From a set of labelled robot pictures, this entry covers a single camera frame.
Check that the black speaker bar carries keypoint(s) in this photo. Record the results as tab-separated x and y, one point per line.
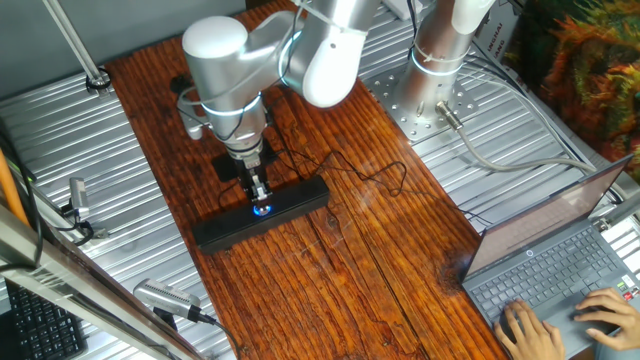
225	232

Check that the person's right hand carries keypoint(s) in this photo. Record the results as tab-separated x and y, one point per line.
620	320

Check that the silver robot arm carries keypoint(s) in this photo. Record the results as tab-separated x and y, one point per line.
220	70

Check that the grey-blue trouser leg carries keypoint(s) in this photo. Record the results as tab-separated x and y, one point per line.
620	356

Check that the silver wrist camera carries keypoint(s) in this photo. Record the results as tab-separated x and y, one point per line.
192	122

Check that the silver metal pole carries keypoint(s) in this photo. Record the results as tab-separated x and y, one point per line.
75	45

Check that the printed cardboard box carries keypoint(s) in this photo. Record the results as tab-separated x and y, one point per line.
495	30

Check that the aluminium frame bar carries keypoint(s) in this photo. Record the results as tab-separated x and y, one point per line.
75	285

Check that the silver white depth camera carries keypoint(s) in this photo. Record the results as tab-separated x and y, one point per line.
165	296

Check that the dark grey laptop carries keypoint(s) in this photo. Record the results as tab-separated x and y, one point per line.
540	225

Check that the black computer keyboard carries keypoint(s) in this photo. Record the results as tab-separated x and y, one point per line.
40	330

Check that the person's left hand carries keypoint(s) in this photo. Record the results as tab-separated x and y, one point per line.
535	342

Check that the round speaker volume knob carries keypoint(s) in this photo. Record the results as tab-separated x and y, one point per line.
262	210

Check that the white plastic box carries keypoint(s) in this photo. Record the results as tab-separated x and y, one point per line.
399	7

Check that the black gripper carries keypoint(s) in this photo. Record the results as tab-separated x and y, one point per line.
247	171

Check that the silver robot mounting plate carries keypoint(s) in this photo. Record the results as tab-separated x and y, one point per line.
400	115

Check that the orange pole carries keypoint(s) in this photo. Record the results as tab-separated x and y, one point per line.
11	192

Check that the colourful patterned fabric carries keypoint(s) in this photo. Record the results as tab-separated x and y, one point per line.
590	75

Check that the small grey bracket camera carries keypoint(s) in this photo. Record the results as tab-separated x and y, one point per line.
79	197

